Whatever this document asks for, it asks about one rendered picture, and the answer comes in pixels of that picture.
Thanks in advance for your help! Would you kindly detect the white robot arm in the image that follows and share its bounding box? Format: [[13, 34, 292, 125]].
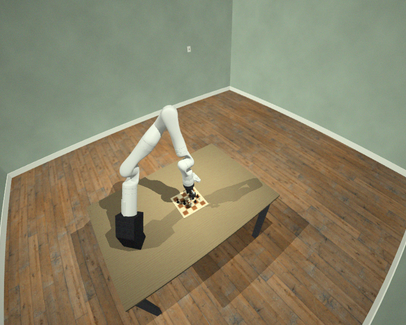
[[120, 105, 201, 217]]

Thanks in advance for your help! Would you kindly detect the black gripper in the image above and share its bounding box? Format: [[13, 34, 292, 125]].
[[183, 184, 196, 200]]

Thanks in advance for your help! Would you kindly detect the cream and brown chessboard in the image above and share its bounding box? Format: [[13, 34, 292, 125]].
[[171, 187, 208, 218]]

